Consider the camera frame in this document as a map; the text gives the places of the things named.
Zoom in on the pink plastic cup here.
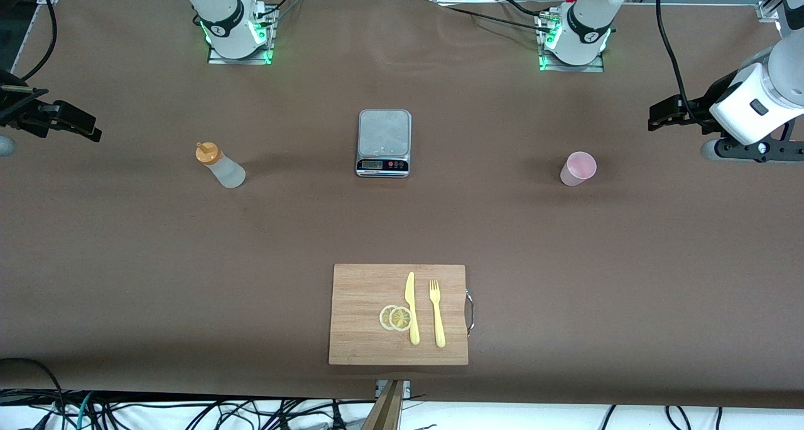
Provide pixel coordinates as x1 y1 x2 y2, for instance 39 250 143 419
560 151 597 187

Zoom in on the translucent sauce bottle orange cap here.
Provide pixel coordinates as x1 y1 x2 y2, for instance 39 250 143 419
195 141 247 190

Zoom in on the brown table cover sheet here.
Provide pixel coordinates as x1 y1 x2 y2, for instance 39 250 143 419
0 0 804 412

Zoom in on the silver digital kitchen scale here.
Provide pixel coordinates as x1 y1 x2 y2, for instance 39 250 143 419
356 109 413 179

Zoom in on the yellow plastic fork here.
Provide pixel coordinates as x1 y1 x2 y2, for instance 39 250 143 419
428 279 447 348

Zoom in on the yellow plastic knife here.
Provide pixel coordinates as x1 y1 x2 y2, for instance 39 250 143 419
405 271 421 346

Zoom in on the wooden cutting board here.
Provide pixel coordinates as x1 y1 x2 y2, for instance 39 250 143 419
328 264 475 367

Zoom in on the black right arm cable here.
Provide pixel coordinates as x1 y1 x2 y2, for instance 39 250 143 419
22 0 58 82

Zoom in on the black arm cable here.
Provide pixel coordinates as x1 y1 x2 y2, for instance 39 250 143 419
22 0 58 82
655 0 695 116

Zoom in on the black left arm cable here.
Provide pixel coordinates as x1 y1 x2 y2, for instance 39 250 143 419
655 0 695 116

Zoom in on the aluminium frame profile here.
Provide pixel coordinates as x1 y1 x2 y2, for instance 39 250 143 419
757 0 804 23

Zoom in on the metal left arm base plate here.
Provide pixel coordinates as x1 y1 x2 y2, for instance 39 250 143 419
537 9 607 73

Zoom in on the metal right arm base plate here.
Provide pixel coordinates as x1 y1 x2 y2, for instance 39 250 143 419
207 2 278 65

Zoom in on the black cable on table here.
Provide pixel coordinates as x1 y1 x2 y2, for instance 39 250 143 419
438 1 555 34

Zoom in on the black cable bundle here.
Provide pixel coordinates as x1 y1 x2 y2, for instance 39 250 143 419
248 0 308 26

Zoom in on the black looped floor cable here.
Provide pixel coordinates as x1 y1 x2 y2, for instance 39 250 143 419
0 357 67 418

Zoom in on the teal cable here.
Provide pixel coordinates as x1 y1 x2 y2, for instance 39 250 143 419
72 391 96 430

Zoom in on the small metal bracket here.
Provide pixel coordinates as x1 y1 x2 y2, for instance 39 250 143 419
375 380 412 400

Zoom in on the wooden post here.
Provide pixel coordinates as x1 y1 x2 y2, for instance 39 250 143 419
361 380 404 430

